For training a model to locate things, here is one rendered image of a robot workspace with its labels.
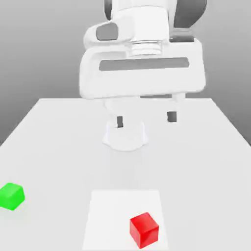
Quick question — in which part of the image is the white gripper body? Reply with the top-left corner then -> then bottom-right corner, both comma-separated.
78,38 -> 207,100

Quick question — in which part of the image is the small red cube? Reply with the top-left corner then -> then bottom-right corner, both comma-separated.
129,211 -> 160,250

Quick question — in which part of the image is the small green cube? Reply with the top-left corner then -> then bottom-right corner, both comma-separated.
0,182 -> 25,211

